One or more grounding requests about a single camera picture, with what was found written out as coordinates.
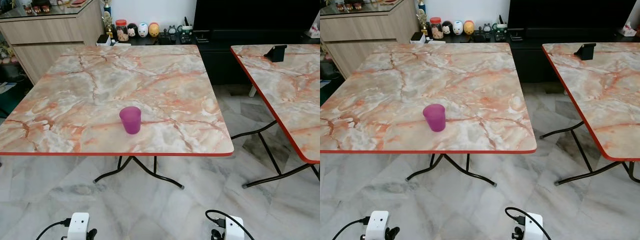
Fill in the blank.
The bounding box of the purple plastic cup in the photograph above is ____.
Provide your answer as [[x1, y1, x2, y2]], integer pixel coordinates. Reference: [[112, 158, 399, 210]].
[[423, 103, 446, 133], [119, 106, 142, 135]]

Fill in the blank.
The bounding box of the large marble-pattern folding table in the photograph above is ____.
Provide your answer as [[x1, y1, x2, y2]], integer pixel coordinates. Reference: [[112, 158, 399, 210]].
[[320, 42, 538, 187], [0, 44, 235, 190]]

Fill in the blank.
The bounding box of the marble-pattern table with phone stand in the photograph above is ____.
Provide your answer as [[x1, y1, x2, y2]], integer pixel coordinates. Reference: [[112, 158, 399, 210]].
[[230, 44, 321, 189], [540, 42, 640, 186]]

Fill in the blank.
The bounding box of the black TV console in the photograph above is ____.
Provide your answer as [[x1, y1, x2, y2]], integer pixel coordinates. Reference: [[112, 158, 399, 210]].
[[97, 30, 321, 86]]

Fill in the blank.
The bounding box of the black phone stand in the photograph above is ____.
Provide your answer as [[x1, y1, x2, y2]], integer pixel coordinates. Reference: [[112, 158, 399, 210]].
[[264, 45, 288, 63], [574, 43, 597, 61]]

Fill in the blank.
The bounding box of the light wooden cabinet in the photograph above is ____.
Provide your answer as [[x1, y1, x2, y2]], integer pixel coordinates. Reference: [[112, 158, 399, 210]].
[[0, 0, 106, 85], [320, 0, 420, 79]]

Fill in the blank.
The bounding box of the green pen holder mug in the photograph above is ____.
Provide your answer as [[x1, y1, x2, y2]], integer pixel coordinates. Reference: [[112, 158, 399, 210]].
[[180, 17, 195, 44], [492, 14, 509, 42]]

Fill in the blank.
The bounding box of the red-lidded clear jar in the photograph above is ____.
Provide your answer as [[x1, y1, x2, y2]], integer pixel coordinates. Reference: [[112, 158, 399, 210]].
[[115, 19, 129, 42], [430, 17, 444, 40]]

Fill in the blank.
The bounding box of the gold trophy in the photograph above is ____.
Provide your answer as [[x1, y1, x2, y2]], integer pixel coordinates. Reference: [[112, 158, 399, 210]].
[[417, 0, 430, 36], [101, 0, 115, 38]]

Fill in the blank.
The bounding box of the black television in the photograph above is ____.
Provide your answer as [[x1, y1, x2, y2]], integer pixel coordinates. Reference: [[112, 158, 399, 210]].
[[193, 0, 321, 32], [507, 0, 639, 30]]

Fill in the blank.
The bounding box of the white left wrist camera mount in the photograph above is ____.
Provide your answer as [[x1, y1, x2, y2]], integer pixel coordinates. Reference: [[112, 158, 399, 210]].
[[67, 212, 91, 240], [364, 210, 390, 240]]

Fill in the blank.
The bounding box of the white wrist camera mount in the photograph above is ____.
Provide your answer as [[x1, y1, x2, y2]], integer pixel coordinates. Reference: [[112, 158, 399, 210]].
[[364, 210, 390, 240], [67, 212, 91, 240], [523, 213, 544, 240], [223, 216, 245, 240]]

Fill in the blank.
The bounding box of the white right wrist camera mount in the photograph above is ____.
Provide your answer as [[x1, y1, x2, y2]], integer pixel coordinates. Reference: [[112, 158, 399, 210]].
[[223, 216, 245, 240], [523, 213, 544, 240]]

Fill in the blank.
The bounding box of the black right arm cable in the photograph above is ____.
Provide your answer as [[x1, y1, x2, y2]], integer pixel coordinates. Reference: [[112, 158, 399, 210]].
[[205, 209, 256, 240], [504, 207, 553, 240]]

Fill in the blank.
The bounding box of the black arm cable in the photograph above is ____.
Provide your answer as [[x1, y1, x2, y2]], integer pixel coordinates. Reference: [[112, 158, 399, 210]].
[[205, 209, 256, 240], [504, 207, 553, 240], [35, 218, 72, 240], [332, 216, 371, 240]]

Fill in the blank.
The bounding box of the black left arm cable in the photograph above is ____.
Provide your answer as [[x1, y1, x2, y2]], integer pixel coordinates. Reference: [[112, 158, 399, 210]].
[[35, 218, 72, 240], [332, 216, 371, 240]]

